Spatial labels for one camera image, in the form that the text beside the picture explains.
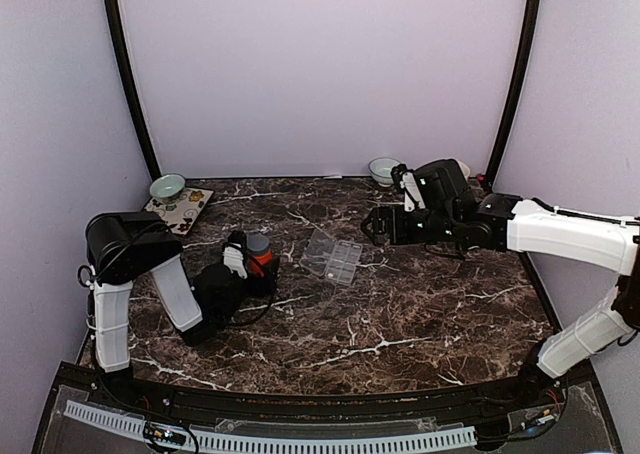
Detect clear plastic pill organizer box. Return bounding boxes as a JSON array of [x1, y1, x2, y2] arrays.
[[299, 229, 363, 286]]

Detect red pill bottle grey cap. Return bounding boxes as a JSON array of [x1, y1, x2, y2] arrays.
[[247, 249, 273, 276]]

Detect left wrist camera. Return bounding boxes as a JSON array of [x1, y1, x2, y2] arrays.
[[222, 230, 248, 279]]

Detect white ceramic bowl back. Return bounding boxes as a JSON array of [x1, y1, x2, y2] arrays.
[[368, 157, 400, 188]]

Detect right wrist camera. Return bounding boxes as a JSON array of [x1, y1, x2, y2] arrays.
[[391, 164, 426, 212]]

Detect black front rail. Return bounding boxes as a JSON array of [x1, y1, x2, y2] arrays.
[[39, 362, 608, 432]]

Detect left black corner post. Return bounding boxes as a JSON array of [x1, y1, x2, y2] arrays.
[[103, 0, 161, 181]]

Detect green ceramic bowl left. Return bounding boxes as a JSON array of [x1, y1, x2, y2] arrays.
[[149, 173, 186, 205]]

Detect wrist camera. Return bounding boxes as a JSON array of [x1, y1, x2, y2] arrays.
[[222, 230, 248, 279], [391, 164, 426, 212]]

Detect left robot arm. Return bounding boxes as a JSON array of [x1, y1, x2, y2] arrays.
[[78, 211, 280, 410]]

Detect patterned coaster mat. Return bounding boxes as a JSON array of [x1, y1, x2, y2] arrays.
[[143, 187, 215, 236]]

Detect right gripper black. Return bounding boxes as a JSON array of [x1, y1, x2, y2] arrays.
[[362, 205, 460, 245]]

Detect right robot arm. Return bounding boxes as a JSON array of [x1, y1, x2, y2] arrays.
[[361, 159, 639, 408]]

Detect cream ceramic mug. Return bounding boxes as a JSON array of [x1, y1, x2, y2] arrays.
[[458, 160, 471, 179]]

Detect black corner post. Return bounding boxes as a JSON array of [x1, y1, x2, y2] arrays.
[[484, 0, 541, 190], [103, 0, 161, 181]]

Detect right black corner post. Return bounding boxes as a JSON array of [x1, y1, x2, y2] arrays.
[[484, 0, 541, 190]]

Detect white slotted cable duct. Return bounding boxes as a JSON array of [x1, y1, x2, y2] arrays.
[[63, 400, 477, 453]]

